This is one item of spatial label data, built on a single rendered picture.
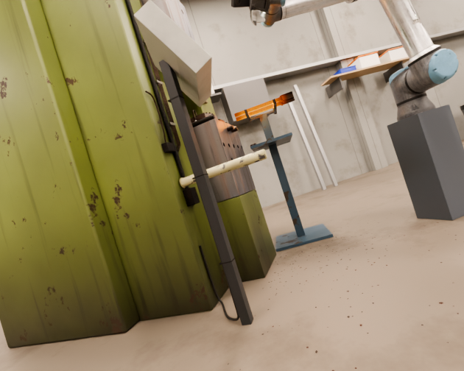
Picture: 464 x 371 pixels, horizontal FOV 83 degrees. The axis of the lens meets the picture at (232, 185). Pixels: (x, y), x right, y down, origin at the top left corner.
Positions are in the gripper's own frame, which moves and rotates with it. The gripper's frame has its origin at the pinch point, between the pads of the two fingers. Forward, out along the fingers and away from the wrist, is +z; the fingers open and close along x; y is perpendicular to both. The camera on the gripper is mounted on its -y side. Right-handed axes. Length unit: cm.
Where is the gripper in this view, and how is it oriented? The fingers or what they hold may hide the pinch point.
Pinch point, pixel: (257, 4)
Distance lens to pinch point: 130.0
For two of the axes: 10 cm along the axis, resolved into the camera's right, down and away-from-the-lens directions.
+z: 1.0, 6.6, -7.5
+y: 9.9, 0.1, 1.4
